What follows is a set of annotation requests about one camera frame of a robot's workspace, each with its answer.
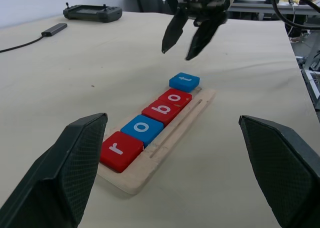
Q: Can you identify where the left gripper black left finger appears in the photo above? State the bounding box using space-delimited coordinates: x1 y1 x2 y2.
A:
0 112 109 228

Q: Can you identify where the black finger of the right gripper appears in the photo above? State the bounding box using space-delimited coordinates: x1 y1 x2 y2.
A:
184 14 227 62
161 8 189 55

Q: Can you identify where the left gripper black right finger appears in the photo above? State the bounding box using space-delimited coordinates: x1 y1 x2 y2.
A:
238 114 320 228

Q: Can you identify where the blue letter tile t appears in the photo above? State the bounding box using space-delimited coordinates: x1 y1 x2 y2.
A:
168 71 201 94

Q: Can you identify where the red letter tile o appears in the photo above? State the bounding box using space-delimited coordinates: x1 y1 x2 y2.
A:
157 88 194 109

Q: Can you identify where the red letter tile b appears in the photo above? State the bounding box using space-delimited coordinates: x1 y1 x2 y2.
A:
141 99 182 127

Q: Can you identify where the red letter tile r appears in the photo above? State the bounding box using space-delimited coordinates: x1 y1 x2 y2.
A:
99 130 145 174

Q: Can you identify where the wooden letter tray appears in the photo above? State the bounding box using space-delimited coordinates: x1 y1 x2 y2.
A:
95 87 217 196

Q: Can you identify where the blue letter tile o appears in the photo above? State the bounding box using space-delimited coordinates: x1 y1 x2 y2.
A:
120 114 165 149

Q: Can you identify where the black office chair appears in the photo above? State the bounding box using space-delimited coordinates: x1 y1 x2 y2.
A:
131 0 177 15

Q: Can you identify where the grey background workbench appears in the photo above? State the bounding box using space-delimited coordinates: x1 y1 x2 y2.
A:
228 0 320 21

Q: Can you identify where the black handheld remote controller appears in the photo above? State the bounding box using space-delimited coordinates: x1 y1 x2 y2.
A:
62 2 124 24

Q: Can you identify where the black equipment beside table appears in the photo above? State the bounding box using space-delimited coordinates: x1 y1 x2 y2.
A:
295 44 320 105

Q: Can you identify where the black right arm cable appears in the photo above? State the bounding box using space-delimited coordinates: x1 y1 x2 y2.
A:
270 0 320 30

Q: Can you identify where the grey usb hub with cable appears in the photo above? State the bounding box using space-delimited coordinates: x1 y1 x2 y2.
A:
0 22 69 54

